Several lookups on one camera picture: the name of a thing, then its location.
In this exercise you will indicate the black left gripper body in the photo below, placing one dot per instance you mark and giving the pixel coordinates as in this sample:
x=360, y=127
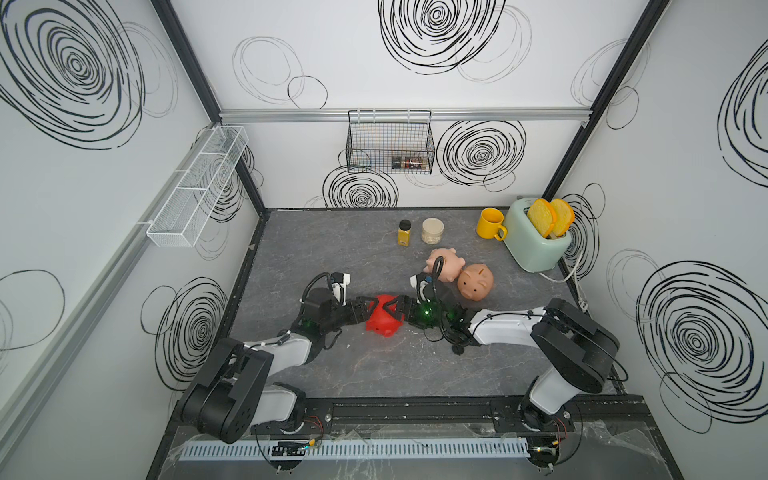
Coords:
x=337, y=317

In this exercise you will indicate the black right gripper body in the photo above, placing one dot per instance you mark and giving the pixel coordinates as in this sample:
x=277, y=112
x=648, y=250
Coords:
x=422, y=316

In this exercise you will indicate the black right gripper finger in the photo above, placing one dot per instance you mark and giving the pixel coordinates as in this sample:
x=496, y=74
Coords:
x=399, y=302
x=399, y=313

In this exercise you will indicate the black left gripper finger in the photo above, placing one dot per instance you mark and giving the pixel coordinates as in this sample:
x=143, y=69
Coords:
x=365, y=304
x=362, y=315

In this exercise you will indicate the red piggy bank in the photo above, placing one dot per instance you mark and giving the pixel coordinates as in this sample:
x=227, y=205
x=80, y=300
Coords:
x=380, y=322

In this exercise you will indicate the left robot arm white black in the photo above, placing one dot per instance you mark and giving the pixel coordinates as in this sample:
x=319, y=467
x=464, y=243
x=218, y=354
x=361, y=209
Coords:
x=230, y=393

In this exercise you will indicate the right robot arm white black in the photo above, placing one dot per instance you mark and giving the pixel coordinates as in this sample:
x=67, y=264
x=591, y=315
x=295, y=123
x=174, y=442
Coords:
x=581, y=353

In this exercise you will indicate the dark pink piggy bank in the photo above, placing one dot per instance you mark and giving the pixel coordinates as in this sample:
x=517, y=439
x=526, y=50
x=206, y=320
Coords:
x=475, y=282

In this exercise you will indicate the light pink piggy bank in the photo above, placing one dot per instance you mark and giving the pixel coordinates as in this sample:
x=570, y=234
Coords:
x=452, y=264

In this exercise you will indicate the yellow spice jar black lid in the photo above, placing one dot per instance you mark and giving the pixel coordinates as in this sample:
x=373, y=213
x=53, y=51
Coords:
x=404, y=232

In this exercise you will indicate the yellow mug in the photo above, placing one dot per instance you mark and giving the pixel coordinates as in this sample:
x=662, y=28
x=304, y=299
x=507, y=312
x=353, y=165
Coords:
x=490, y=225

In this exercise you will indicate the mint green toaster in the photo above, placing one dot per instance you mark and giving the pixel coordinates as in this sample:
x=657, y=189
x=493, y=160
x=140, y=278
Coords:
x=532, y=252

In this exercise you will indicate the small items in basket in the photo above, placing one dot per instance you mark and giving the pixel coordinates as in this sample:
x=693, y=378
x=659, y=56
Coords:
x=409, y=163

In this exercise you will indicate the yellow toast slice left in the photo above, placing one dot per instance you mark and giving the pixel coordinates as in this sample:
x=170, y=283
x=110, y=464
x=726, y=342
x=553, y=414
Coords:
x=542, y=216

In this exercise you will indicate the yellow toast slice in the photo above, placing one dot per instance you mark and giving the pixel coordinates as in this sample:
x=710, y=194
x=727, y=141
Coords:
x=565, y=216
x=542, y=216

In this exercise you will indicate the yellow toast slice right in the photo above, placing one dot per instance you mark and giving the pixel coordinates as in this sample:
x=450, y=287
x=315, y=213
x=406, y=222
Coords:
x=565, y=216

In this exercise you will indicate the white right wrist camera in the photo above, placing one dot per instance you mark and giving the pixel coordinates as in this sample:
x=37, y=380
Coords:
x=418, y=283

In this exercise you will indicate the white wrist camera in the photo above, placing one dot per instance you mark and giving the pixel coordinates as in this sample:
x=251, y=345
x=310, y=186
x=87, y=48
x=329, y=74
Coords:
x=418, y=283
x=339, y=283

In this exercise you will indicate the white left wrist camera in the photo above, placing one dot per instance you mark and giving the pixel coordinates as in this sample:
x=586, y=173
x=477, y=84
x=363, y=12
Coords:
x=339, y=283

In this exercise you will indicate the white slotted cable duct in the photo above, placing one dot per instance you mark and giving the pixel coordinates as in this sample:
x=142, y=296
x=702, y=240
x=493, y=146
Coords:
x=353, y=449

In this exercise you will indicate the black wire basket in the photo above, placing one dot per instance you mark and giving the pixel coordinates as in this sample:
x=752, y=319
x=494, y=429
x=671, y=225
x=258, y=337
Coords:
x=370, y=145

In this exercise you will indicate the white wire shelf basket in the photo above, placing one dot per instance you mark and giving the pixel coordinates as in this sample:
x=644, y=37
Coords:
x=184, y=215

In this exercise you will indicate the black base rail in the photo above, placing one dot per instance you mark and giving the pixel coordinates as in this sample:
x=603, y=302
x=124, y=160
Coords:
x=506, y=414

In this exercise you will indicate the aluminium wall rail back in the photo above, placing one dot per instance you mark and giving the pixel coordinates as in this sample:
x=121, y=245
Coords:
x=244, y=116

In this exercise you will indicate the aluminium wall rail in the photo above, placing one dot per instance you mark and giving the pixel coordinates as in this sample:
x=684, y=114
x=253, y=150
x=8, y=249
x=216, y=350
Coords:
x=244, y=116
x=65, y=214

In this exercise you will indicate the aluminium wall rail left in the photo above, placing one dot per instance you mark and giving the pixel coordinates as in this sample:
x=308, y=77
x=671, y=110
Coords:
x=65, y=214

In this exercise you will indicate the black corner frame post left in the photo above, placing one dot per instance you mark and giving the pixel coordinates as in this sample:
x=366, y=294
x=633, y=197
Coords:
x=183, y=48

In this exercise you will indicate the black corner frame post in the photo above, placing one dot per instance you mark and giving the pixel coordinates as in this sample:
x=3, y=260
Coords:
x=183, y=48
x=626, y=59

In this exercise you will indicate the black corner frame post right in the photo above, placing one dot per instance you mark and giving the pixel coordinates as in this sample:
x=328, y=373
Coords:
x=626, y=59

